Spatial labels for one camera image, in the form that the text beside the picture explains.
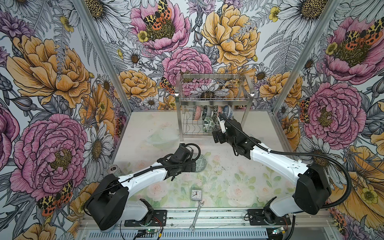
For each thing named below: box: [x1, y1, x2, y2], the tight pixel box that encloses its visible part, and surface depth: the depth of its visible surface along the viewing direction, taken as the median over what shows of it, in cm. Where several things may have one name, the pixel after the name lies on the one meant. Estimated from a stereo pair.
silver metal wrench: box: [189, 200, 205, 233], surface depth 77 cm
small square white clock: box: [190, 187, 203, 201], surface depth 81 cm
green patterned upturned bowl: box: [192, 153, 207, 173], surface depth 93 cm
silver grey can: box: [107, 164, 122, 177], surface depth 78 cm
